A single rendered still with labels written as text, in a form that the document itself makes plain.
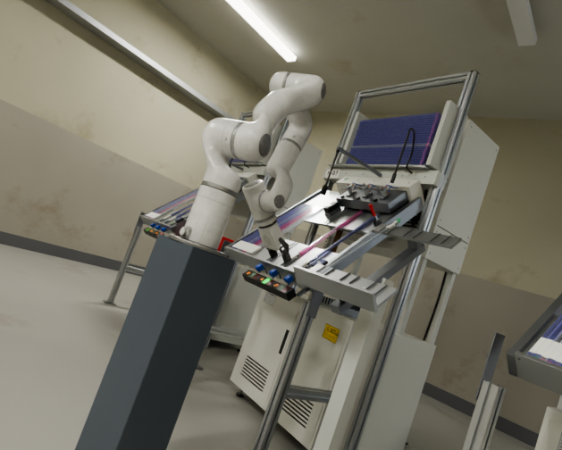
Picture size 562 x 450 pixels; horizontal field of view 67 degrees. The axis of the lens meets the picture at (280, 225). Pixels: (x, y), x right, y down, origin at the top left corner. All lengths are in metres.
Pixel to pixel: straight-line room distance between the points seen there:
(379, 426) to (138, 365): 1.28
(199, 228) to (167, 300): 0.23
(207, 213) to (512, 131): 4.38
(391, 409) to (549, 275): 2.84
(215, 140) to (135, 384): 0.75
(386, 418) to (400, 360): 0.28
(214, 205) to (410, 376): 1.39
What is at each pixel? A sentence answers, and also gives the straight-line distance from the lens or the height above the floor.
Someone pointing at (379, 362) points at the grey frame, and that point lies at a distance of 1.99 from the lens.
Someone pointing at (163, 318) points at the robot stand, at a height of 0.49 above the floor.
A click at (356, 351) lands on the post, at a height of 0.55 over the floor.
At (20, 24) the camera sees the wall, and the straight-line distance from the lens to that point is 4.98.
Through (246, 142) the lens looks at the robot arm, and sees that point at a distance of 1.29.
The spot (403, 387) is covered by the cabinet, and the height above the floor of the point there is 0.38.
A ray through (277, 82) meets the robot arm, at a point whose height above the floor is 1.36.
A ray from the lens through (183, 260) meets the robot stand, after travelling 1.23.
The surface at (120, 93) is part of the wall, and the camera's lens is 5.28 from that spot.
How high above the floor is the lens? 0.73
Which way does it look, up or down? 5 degrees up
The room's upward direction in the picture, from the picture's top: 20 degrees clockwise
